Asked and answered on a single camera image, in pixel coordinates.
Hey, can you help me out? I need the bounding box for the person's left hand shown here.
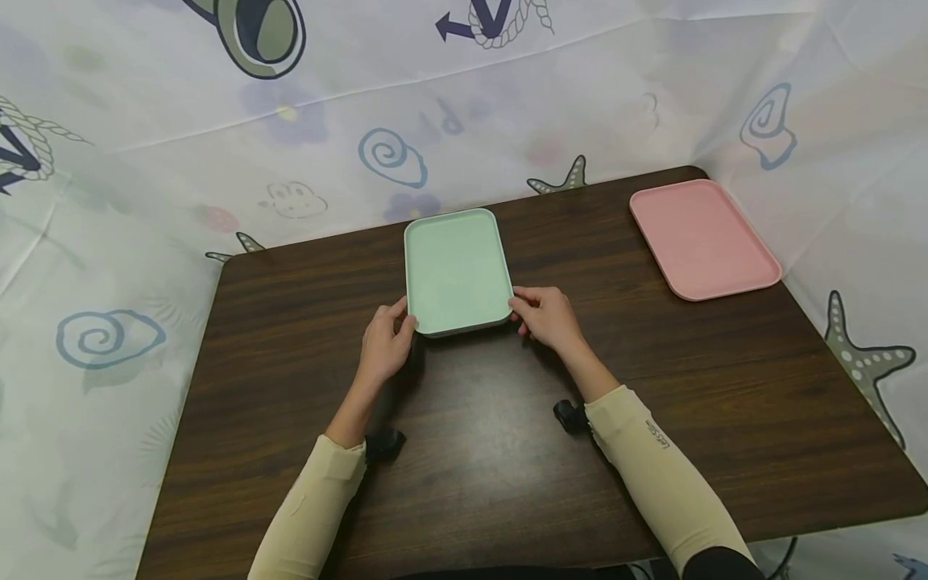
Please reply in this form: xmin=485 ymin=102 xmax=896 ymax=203
xmin=358 ymin=296 xmax=419 ymax=387

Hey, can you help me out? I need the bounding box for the person's right hand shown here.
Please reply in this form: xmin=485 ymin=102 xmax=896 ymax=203
xmin=507 ymin=285 xmax=589 ymax=356

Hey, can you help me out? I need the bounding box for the mint green plastic tray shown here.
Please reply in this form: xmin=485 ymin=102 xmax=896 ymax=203
xmin=403 ymin=207 xmax=515 ymax=339

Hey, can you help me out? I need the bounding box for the person's right forearm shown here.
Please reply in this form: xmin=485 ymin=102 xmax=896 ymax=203
xmin=562 ymin=334 xmax=764 ymax=580

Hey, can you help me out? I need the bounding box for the person's left forearm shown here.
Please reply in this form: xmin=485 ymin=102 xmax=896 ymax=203
xmin=246 ymin=377 xmax=387 ymax=580

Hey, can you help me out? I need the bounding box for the pink plastic tray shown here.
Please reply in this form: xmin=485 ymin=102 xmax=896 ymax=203
xmin=628 ymin=178 xmax=784 ymax=303

